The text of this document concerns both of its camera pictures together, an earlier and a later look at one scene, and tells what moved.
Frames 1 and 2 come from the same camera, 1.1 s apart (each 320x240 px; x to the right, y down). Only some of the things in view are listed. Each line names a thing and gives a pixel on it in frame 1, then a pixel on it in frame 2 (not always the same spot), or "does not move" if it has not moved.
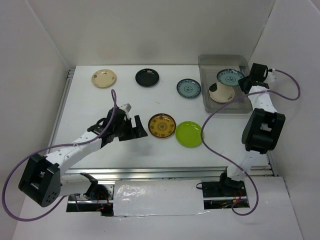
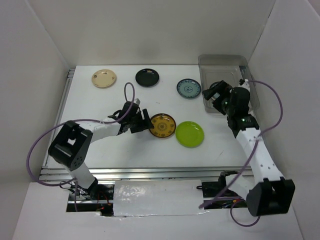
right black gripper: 242,82 to 222,88
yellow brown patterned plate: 162,125 does not move
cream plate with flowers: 104,78 does not move
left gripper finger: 138,131 to 146,123
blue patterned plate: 188,88 does not move
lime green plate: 188,134 does not move
